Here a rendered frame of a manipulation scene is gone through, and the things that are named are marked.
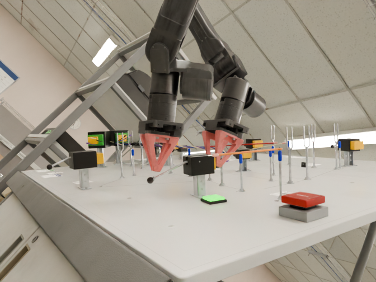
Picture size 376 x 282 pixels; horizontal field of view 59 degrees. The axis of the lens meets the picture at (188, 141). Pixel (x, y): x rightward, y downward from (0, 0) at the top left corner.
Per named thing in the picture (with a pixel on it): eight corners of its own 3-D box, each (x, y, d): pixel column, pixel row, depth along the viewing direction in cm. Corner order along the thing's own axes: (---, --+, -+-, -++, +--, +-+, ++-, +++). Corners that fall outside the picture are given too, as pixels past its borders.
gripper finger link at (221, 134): (217, 169, 79) (228, 131, 80) (235, 172, 73) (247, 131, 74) (194, 160, 76) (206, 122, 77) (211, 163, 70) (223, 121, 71)
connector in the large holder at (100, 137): (104, 145, 128) (103, 134, 128) (102, 145, 125) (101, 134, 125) (89, 145, 128) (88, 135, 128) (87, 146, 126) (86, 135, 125)
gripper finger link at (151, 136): (163, 170, 73) (168, 127, 73) (176, 173, 66) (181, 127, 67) (134, 168, 70) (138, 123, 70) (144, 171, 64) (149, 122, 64)
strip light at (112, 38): (108, 37, 515) (112, 34, 518) (91, 60, 627) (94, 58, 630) (116, 45, 520) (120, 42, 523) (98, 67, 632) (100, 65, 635)
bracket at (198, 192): (190, 194, 75) (189, 173, 74) (200, 193, 76) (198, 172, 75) (200, 198, 71) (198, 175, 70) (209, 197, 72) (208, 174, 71)
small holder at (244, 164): (240, 168, 114) (240, 147, 114) (252, 171, 106) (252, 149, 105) (228, 169, 113) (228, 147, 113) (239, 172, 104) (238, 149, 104)
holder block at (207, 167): (183, 173, 74) (182, 155, 73) (205, 171, 76) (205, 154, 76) (191, 176, 70) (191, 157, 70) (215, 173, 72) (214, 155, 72)
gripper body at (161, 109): (165, 133, 74) (168, 100, 74) (184, 133, 65) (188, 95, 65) (137, 130, 71) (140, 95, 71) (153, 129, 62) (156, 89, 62)
